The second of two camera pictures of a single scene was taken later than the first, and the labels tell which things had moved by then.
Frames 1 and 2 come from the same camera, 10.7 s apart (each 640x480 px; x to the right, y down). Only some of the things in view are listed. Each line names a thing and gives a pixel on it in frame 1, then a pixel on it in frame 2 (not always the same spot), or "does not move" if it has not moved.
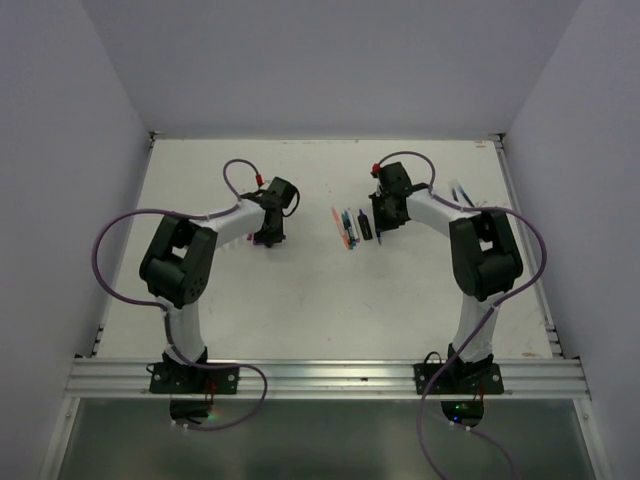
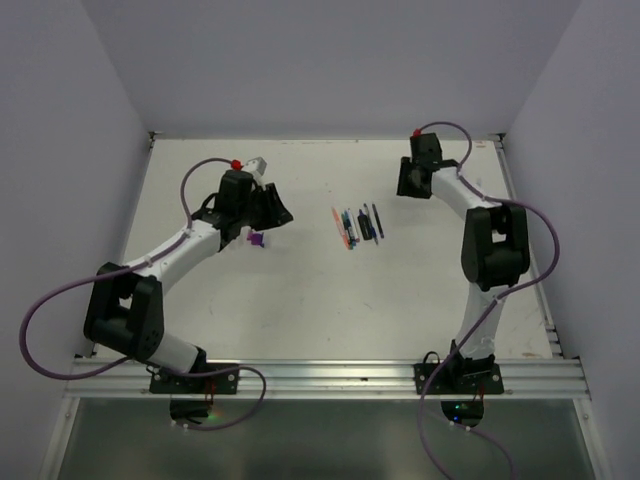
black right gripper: (380, 222) -> (405, 188)
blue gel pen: (350, 229) does not move
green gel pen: (347, 231) does not move
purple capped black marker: (365, 225) does not move
